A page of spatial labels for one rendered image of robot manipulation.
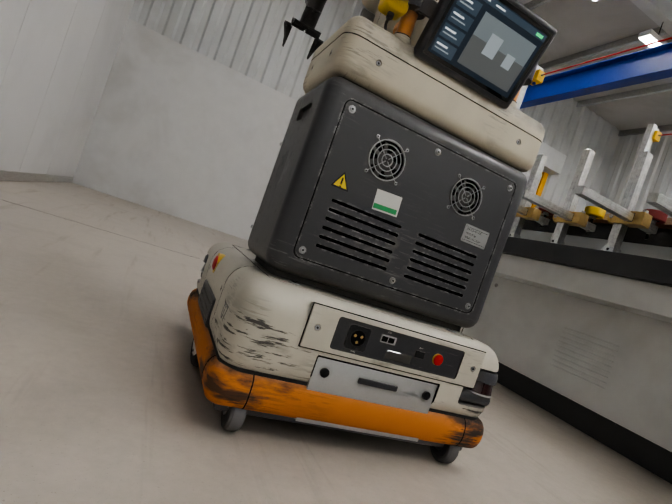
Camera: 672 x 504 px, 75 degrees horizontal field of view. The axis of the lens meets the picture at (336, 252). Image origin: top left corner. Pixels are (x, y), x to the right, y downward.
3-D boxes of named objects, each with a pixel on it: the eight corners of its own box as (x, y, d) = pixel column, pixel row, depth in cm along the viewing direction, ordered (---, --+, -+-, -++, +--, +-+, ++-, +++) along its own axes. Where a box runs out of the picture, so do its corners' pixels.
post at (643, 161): (605, 270, 164) (648, 150, 164) (596, 269, 168) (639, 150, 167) (611, 273, 166) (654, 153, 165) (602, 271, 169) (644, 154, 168)
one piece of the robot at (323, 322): (475, 390, 93) (488, 353, 93) (299, 347, 77) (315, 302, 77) (468, 385, 95) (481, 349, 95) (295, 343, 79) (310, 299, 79)
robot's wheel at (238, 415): (237, 440, 77) (221, 438, 76) (233, 415, 84) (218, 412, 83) (252, 403, 76) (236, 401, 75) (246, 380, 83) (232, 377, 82)
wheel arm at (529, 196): (523, 198, 172) (527, 188, 172) (517, 198, 175) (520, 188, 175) (593, 233, 189) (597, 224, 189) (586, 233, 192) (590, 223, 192)
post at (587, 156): (553, 253, 187) (591, 147, 187) (546, 252, 190) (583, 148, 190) (558, 256, 189) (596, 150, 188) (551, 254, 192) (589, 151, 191)
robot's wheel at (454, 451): (462, 429, 97) (452, 427, 96) (459, 466, 94) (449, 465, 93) (439, 426, 103) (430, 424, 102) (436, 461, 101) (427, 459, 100)
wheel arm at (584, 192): (581, 196, 149) (585, 184, 149) (572, 195, 152) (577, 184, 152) (655, 236, 166) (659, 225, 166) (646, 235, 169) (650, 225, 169)
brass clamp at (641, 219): (639, 224, 157) (644, 211, 157) (604, 221, 169) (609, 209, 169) (649, 229, 159) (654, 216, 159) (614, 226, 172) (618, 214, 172)
